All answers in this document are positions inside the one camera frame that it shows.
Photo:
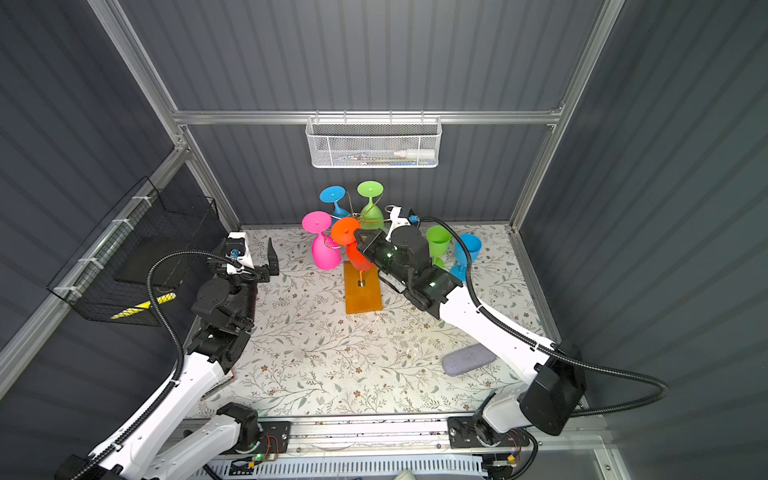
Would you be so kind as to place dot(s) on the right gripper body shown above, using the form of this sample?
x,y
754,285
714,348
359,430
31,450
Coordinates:
x,y
380,251

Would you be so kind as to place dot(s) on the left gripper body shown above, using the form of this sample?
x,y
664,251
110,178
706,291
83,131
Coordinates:
x,y
262,274

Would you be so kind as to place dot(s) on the red wine glass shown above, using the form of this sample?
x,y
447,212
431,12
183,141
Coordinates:
x,y
343,233

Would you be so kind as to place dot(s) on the pink wine glass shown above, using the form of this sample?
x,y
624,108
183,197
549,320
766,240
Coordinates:
x,y
325,252

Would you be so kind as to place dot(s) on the green wine glass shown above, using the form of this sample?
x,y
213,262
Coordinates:
x,y
371,216
439,241

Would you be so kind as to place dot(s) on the blue wine glass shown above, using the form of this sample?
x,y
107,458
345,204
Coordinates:
x,y
333,195
468,248

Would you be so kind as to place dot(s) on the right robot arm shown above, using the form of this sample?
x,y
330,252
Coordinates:
x,y
548,390

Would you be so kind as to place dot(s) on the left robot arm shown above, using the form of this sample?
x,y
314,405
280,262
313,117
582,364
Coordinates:
x,y
225,306

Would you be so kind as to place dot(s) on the orange wooden rack base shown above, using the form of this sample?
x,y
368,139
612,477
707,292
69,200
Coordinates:
x,y
362,290

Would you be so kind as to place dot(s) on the grey oblong case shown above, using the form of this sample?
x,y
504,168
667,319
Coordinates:
x,y
467,359

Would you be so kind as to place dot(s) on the gold wire glass rack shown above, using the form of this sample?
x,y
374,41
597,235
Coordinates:
x,y
343,233

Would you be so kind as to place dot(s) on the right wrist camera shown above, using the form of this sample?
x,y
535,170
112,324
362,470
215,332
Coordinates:
x,y
398,217

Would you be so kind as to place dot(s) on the white mesh wall basket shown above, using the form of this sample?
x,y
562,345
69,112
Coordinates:
x,y
374,142

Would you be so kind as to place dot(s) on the black wire side basket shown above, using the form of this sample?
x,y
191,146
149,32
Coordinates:
x,y
105,280

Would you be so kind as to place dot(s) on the front mounting rail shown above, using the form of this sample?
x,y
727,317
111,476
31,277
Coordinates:
x,y
430,446

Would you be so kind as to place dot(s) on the aluminium frame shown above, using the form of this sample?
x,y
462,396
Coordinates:
x,y
94,95

